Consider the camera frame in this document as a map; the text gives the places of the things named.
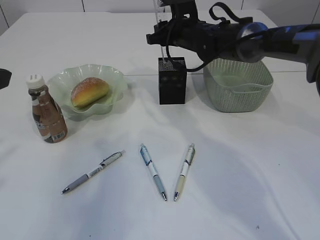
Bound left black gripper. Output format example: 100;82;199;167
0;68;12;89

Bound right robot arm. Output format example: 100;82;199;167
146;20;320;87

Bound green wavy glass plate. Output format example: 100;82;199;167
47;64;128;119

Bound grey grip pen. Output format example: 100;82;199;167
61;150;126;195

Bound blue grip pen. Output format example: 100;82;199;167
140;143;168;201

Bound cream grip pen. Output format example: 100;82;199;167
173;143;196;202

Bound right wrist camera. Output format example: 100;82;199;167
157;0;199;22

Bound green plastic basket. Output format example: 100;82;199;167
203;58;274;113

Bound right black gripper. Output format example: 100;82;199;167
146;19;213;58

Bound brown coffee drink bottle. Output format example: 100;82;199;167
26;74;68;144

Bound transparent plastic ruler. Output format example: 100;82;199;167
152;0;167;61

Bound black mesh pen holder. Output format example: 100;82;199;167
158;57;187;105

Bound sugared bread roll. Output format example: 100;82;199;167
70;77;110;108

